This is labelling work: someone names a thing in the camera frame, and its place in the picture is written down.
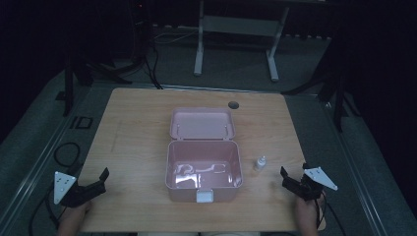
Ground small white dropper bottle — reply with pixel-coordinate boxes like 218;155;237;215
253;155;268;172

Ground person's right hand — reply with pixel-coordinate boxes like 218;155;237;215
295;191;327;221

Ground white metal desk frame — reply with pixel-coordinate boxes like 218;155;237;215
193;0;291;83

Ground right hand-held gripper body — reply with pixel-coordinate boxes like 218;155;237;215
281;162;338;202

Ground pink plastic storage box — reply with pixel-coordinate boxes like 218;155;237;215
164;106;244;204

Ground black cable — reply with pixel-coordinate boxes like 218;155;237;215
28;185;67;236
143;32;164;90
53;142;82;169

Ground black stand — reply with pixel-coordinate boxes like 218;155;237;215
55;29;134;118
282;35;362;134

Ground person's left hand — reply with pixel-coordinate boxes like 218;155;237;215
64;200;92;220

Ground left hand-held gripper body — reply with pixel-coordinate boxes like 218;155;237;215
53;171;107;208

